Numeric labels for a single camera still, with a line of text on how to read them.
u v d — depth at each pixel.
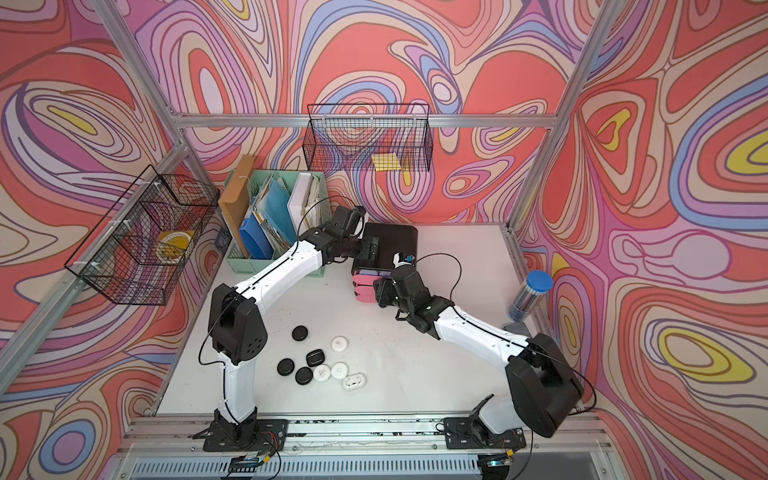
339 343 0.88
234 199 0.82
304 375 0.82
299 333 0.89
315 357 0.85
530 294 0.81
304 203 0.91
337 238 0.67
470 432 0.66
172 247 0.70
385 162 0.91
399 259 0.76
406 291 0.64
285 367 0.84
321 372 0.82
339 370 0.82
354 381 0.80
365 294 0.93
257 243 0.94
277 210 0.92
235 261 1.03
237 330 0.50
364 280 0.86
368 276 0.85
